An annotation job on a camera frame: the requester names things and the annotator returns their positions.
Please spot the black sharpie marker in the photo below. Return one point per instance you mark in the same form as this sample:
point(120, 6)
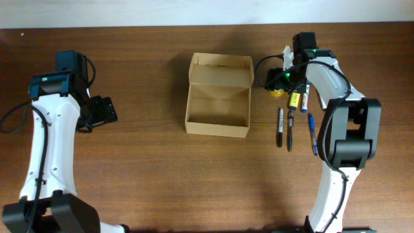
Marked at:
point(280, 128)

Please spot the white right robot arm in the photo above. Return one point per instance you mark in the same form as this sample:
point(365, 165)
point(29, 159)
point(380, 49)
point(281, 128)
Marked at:
point(348, 136)

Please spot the yellow highlighter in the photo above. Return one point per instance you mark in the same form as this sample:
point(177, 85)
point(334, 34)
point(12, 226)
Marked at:
point(294, 101)

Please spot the blue cap whiteboard marker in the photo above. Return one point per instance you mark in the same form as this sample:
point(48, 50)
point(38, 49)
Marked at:
point(305, 99)

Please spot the yellow tape roll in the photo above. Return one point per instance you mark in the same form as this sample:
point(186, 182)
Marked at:
point(277, 93)

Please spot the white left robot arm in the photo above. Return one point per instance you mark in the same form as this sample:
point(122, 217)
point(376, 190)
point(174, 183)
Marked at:
point(62, 106)

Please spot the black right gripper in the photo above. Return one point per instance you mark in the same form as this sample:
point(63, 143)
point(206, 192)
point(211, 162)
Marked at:
point(275, 79)

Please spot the black pen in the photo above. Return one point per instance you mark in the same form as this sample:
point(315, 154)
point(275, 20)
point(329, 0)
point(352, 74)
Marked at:
point(290, 133)

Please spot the brown cardboard box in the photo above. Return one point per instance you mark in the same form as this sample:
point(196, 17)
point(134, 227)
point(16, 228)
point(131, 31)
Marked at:
point(219, 96)

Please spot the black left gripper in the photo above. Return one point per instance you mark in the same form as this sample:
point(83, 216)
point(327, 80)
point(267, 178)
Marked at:
point(105, 112)

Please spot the blue pen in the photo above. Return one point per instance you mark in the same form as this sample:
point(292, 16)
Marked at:
point(312, 133)

